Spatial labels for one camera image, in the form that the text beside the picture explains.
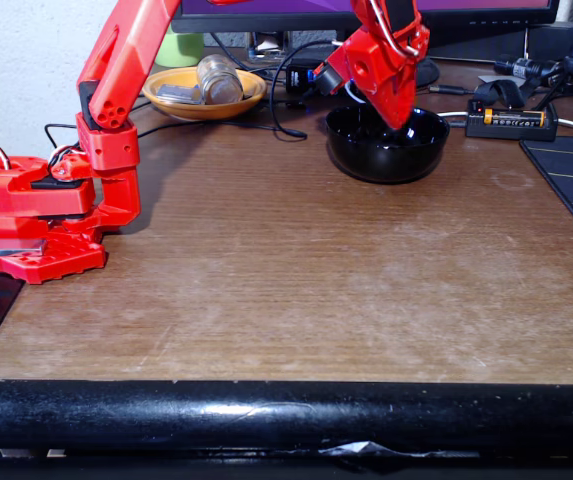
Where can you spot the black computer monitor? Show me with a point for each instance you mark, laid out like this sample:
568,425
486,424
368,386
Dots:
276,20

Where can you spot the clear glass jar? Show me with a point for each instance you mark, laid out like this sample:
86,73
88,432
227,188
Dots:
218,80

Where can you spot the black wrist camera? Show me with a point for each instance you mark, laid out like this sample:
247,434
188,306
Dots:
331,80

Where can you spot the torn silver tape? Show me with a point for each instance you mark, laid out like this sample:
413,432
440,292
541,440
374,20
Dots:
356,446

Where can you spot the black USB hub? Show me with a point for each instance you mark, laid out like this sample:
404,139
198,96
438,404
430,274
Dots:
298,75

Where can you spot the green cup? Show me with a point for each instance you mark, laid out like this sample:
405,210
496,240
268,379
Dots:
181,50

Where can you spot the dark grey box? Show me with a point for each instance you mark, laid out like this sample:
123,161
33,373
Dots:
556,45

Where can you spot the black flashlight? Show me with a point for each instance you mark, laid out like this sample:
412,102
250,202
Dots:
508,66

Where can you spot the yellow ceramic dish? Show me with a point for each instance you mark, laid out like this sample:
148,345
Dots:
191,112

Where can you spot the yellow and black battery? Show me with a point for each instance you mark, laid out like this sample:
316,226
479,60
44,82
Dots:
516,117

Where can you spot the small clear plastic box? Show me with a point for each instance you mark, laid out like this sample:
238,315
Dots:
178,94

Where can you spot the black audio plug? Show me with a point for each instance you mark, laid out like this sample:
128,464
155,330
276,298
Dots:
446,90

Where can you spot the black battery charger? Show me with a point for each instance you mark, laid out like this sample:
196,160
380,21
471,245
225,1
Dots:
511,132

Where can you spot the black glossy bowl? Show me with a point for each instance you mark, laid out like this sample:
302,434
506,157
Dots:
391,165

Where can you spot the black monitor stand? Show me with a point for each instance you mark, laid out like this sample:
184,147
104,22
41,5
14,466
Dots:
428,72

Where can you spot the metal clamp bar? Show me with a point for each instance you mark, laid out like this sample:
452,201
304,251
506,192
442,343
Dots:
6,247

